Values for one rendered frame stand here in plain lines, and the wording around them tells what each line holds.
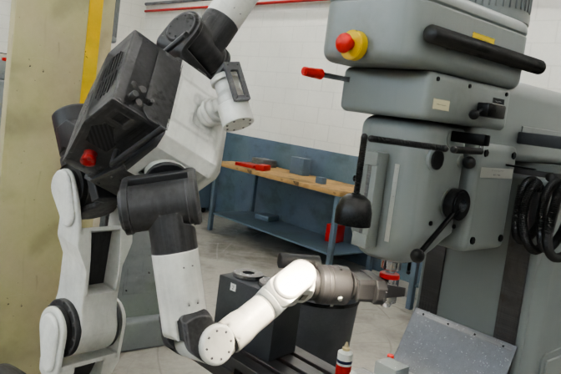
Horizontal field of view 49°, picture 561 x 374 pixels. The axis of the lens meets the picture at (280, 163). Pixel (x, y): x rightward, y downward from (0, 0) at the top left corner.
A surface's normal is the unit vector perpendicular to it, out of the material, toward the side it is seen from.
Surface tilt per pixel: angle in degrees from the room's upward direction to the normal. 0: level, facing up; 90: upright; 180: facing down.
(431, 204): 90
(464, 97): 90
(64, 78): 90
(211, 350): 77
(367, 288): 90
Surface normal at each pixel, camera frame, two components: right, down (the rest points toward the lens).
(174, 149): 0.49, 0.23
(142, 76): 0.71, -0.39
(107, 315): 0.77, 0.00
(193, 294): 0.62, -0.08
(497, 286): -0.74, -0.04
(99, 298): 0.75, 0.24
